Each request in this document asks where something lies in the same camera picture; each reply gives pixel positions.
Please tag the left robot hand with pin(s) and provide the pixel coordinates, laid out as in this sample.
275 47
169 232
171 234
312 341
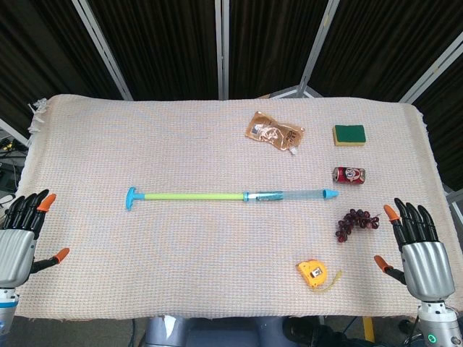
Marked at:
14 246

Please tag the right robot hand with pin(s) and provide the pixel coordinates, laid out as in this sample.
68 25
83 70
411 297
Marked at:
427 264

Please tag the green and blue plastic stick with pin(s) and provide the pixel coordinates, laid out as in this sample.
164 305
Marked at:
231 196

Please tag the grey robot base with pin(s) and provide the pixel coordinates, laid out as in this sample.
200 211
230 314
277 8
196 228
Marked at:
213 332

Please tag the beige woven table cloth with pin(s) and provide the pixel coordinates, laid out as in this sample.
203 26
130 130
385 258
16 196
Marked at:
202 246

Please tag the bunch of dark red grapes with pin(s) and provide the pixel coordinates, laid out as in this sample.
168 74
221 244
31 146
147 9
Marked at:
352 222

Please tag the yellow tape measure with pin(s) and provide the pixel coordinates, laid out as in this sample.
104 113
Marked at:
314 274

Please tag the red soda can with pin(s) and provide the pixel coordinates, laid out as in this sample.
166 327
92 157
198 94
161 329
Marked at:
349 175

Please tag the green and yellow sponge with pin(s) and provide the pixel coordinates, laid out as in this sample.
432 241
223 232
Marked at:
349 135

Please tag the brown foil sauce pouch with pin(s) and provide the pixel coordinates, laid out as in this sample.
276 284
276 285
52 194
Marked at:
273 132

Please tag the folding screen with dark panels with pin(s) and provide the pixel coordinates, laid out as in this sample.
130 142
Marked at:
231 47

